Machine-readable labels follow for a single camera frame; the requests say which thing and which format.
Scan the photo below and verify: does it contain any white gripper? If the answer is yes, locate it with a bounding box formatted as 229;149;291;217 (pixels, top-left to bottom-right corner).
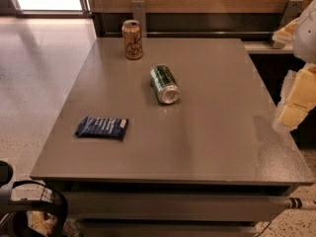
272;0;316;132

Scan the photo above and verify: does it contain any green soda can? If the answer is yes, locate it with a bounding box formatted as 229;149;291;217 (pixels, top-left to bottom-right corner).
150;64;180;105

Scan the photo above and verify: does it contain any orange soda can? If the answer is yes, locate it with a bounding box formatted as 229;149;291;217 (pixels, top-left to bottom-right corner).
121;20;143;60

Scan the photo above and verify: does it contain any metal rod with black bands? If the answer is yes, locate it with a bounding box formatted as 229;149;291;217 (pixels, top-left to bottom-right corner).
287;197;316;210

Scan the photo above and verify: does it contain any blue snack packet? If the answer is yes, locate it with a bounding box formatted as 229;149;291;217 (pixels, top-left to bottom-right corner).
75;117;128;140

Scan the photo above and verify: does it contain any grey drawer cabinet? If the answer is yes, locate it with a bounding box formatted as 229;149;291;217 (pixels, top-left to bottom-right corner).
49;181;299;237

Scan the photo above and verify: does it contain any right metal wall bracket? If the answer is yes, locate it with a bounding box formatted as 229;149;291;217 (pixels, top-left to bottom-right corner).
270;0;303;49

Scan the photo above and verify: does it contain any metal wall bracket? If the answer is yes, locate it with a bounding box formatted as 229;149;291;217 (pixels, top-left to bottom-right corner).
270;0;303;49
131;0;147;38

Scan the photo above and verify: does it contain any left metal wall bracket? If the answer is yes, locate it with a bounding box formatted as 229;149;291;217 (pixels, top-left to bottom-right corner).
131;0;147;38

